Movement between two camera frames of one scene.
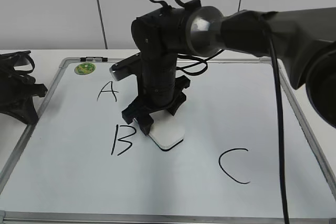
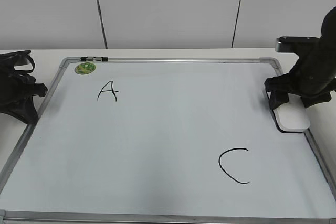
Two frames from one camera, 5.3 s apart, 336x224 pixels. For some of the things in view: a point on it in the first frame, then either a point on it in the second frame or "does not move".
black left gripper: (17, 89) does not move
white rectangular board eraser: (166, 130) to (292, 117)
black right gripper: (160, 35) to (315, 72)
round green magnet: (84, 68) does not move
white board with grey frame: (82, 162) does not move
